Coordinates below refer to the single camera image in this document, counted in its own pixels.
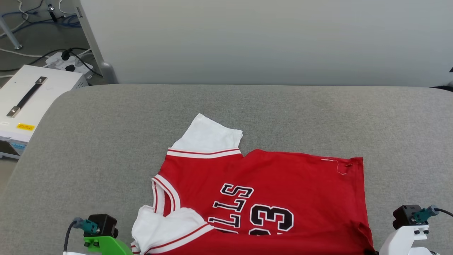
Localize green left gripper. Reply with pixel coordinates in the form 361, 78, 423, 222
84, 236, 133, 255

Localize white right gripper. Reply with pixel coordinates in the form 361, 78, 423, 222
378, 225, 440, 255

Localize red white basketball jersey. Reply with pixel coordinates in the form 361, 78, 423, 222
131, 113, 376, 255

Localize white power supply box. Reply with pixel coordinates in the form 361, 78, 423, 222
0, 65, 89, 160

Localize white power strip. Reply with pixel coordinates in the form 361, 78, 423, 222
45, 51, 93, 75

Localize grey metal table leg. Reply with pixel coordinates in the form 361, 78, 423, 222
0, 16, 23, 50

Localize white partition panel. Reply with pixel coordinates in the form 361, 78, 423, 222
79, 0, 453, 87

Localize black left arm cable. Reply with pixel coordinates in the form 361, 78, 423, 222
63, 219, 78, 253

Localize black metal carry handle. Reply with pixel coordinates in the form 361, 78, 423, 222
6, 76, 48, 118

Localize grey metal partition post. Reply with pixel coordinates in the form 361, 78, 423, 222
75, 0, 119, 85

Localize black floor power cable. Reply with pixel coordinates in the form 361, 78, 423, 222
0, 47, 103, 77

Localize white floor cable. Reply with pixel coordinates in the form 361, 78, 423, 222
0, 47, 47, 58

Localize blue floor cables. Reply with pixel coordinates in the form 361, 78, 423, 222
0, 10, 82, 29

